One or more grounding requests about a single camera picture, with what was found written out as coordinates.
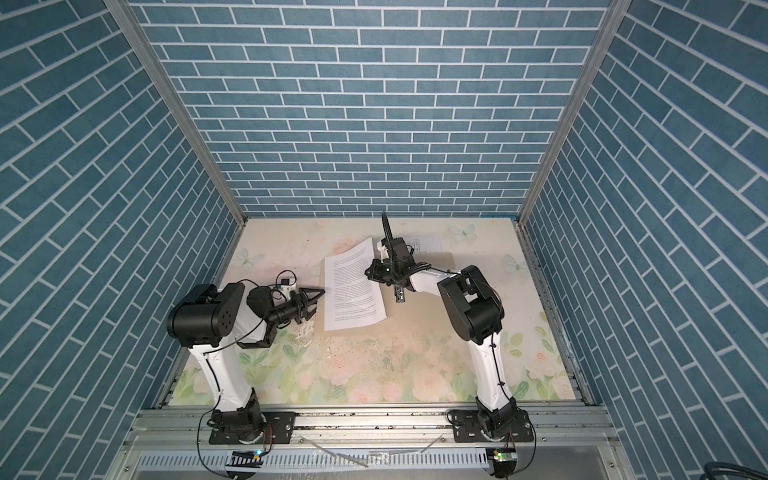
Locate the white printed text sheet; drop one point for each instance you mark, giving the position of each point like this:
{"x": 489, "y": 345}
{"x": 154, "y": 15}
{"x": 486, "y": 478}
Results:
{"x": 352, "y": 300}

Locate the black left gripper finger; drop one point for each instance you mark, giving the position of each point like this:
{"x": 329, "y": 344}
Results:
{"x": 308, "y": 293}
{"x": 308, "y": 310}

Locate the aluminium right corner post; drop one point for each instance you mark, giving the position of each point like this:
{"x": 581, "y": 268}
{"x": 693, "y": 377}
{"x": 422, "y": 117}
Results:
{"x": 596, "y": 55}

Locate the aluminium left corner post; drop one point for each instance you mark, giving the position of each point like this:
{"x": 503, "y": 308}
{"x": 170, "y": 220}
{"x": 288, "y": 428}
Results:
{"x": 130, "y": 27}

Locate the aluminium front rail frame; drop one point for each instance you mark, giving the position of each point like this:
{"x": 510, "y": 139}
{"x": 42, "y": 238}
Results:
{"x": 407, "y": 441}

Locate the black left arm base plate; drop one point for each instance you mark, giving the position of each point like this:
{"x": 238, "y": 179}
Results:
{"x": 270, "y": 429}

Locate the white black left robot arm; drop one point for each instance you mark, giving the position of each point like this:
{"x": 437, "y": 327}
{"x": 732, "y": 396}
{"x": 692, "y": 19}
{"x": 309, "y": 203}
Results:
{"x": 214, "y": 323}

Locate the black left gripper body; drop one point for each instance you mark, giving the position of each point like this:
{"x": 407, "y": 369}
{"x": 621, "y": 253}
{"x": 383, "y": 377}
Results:
{"x": 286, "y": 312}

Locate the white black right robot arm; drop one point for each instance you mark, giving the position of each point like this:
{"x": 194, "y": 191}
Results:
{"x": 475, "y": 312}

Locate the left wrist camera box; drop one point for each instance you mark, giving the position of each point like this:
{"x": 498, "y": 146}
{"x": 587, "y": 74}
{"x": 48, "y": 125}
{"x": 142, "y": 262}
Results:
{"x": 286, "y": 282}

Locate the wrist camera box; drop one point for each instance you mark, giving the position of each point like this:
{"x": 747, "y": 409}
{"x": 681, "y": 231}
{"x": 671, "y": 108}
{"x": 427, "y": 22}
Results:
{"x": 286, "y": 282}
{"x": 395, "y": 251}

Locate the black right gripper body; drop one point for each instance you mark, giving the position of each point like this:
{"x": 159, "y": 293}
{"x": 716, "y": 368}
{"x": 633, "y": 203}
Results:
{"x": 390, "y": 277}

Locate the aluminium corner post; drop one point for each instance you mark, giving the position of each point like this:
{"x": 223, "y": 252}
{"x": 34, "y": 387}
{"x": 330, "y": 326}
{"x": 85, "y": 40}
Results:
{"x": 130, "y": 27}
{"x": 596, "y": 55}

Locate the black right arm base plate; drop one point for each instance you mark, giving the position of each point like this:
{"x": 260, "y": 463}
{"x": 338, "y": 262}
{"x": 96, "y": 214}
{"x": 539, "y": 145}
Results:
{"x": 472, "y": 426}

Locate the white technical drawing sheet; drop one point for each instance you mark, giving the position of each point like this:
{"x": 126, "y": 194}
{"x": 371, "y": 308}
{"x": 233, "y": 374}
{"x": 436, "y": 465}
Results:
{"x": 424, "y": 244}

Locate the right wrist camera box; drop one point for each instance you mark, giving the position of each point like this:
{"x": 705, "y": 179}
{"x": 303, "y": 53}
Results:
{"x": 395, "y": 251}

